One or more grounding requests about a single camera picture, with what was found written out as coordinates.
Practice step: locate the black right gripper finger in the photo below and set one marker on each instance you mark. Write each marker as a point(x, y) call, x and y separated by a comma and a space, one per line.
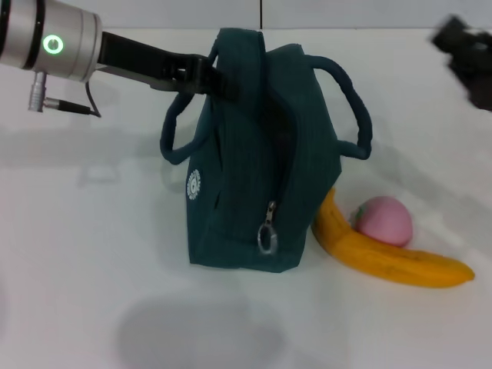
point(476, 80)
point(457, 34)

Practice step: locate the pink peach toy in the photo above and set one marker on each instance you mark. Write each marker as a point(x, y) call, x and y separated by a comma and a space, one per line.
point(384, 223)

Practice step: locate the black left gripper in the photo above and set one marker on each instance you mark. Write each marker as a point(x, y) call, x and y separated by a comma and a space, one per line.
point(130, 57)

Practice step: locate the dark blue fabric bag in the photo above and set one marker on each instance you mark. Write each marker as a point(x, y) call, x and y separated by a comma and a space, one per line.
point(250, 153)

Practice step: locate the yellow banana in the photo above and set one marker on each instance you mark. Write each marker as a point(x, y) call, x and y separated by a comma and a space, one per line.
point(384, 265)

